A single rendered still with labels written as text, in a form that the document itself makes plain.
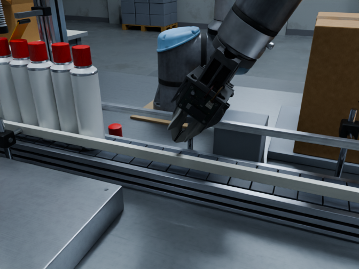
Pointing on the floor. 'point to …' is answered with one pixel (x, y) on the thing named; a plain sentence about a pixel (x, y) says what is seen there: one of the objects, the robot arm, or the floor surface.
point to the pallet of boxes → (149, 14)
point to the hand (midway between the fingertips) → (179, 134)
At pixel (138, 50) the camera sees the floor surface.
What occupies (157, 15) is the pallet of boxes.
